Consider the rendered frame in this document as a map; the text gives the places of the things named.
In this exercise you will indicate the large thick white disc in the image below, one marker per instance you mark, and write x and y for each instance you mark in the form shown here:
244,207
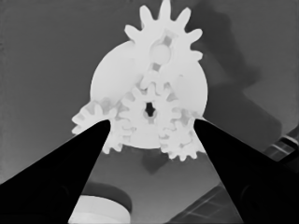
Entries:
99,211

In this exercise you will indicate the small white toothed gear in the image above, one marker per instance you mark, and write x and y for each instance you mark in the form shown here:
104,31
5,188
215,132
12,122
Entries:
144,40
88,115
174,146
134,112

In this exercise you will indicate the white round carrier with pins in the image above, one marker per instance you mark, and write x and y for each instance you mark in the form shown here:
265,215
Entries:
115,74

